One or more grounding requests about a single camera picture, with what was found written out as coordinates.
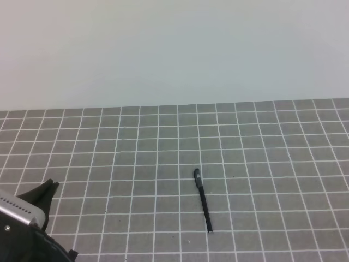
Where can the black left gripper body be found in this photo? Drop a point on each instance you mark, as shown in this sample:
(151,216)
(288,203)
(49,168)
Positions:
(21,242)

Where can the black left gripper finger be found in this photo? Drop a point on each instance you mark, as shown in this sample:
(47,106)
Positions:
(46,201)
(34,196)

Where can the black pen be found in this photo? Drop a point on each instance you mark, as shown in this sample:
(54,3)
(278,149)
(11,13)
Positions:
(205,209)

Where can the black pen cap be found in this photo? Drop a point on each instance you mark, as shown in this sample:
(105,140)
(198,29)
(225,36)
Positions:
(197,178)

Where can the grey grid tablecloth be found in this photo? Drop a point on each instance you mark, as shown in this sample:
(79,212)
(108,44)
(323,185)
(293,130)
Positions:
(275,176)

